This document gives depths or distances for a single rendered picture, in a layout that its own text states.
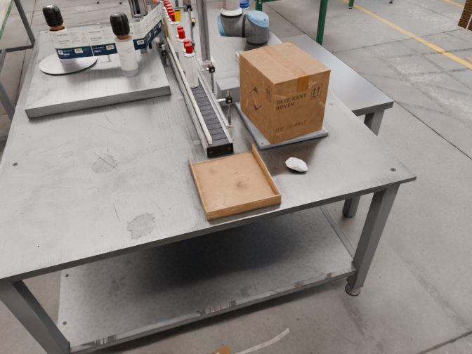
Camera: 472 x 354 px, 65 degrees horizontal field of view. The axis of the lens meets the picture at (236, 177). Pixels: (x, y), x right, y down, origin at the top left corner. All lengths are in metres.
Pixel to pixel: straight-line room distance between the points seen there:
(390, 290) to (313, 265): 0.48
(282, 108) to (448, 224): 1.51
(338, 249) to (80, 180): 1.24
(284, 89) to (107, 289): 1.21
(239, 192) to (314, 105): 0.47
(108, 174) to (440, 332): 1.67
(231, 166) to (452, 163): 2.01
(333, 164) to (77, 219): 0.94
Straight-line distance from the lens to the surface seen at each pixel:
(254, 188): 1.32
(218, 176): 1.37
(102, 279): 1.94
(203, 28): 2.14
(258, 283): 1.80
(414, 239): 2.42
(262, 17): 2.05
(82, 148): 1.66
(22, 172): 1.65
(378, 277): 2.19
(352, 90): 1.95
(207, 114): 1.63
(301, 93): 1.43
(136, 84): 1.94
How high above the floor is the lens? 1.75
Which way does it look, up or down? 42 degrees down
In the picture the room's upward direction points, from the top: 2 degrees counter-clockwise
